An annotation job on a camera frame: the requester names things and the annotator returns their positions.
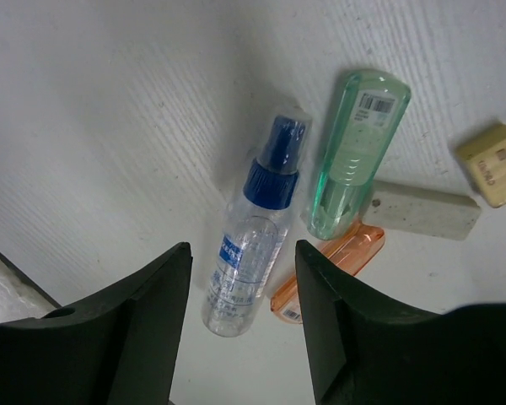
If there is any orange correction tape dispenser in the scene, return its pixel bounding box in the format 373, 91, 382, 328
270, 220, 385, 324

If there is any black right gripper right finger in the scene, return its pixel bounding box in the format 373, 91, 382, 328
295, 240, 506, 404

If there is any grey eraser block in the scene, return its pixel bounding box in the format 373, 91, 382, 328
359, 181, 482, 240

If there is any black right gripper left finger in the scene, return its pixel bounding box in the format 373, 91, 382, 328
0, 242, 192, 404

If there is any yellow eraser block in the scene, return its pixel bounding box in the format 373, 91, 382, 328
455, 123, 506, 208

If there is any green correction tape dispenser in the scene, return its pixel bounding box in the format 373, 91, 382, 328
307, 69, 412, 240

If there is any clear blue-capped bottle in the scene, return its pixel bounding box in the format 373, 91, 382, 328
202, 106, 312, 338

